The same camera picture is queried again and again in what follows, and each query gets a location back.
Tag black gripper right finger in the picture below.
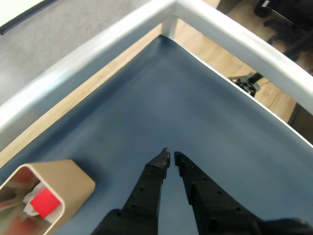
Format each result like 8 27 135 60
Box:
173 151 268 235

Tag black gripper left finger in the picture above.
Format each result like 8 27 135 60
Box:
91 147 172 235

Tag red cube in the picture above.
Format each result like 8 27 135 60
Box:
29 188 62 219

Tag beige metal box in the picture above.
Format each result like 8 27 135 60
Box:
0 159 96 235

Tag dark grey mat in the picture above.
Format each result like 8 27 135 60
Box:
0 34 313 235

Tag white crumpled paper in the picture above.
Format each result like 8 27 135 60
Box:
22 180 62 225

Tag black tripod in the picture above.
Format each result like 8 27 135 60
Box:
228 72 264 98

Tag black office chair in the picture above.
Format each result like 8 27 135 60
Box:
254 0 313 61

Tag white metal frame rail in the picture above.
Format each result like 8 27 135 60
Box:
0 0 313 138

